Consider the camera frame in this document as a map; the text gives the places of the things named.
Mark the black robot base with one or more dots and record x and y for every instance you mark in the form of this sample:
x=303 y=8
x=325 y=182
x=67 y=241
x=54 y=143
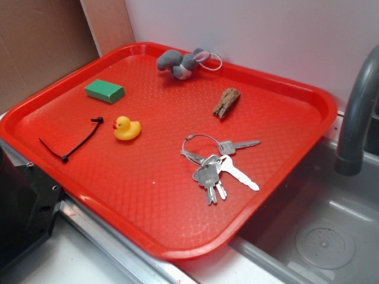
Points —
x=29 y=204

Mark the red plastic tray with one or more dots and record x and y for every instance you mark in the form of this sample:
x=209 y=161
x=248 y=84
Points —
x=144 y=187

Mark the small silver key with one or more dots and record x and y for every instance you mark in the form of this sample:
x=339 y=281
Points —
x=215 y=159

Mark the large gray key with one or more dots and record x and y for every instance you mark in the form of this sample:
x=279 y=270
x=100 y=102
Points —
x=208 y=177

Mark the silver key pointing right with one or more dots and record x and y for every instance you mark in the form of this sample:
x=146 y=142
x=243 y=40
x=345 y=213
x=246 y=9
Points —
x=229 y=147

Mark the long silver key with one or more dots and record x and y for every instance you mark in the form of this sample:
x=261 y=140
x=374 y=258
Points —
x=228 y=166

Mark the brown wood piece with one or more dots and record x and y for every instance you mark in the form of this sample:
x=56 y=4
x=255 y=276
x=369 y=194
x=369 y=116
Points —
x=228 y=100

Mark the yellow rubber duck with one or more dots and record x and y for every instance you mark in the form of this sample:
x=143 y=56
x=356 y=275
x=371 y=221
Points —
x=125 y=129

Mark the gray plush bunny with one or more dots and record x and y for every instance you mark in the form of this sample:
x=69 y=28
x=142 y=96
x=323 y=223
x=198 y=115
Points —
x=182 y=66

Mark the green rectangular block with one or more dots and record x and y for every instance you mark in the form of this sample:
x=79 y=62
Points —
x=105 y=91

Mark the black zip tie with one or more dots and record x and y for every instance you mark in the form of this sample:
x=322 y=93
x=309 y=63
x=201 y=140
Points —
x=65 y=158

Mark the gray sink basin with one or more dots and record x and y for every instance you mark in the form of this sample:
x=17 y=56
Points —
x=264 y=250

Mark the gray faucet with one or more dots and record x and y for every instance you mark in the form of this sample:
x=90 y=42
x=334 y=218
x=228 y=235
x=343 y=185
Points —
x=359 y=131

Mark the round sink drain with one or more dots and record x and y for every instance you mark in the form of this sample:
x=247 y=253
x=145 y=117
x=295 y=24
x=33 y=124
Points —
x=325 y=247

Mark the brown cardboard panel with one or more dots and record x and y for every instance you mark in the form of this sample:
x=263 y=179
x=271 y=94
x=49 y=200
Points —
x=43 y=41

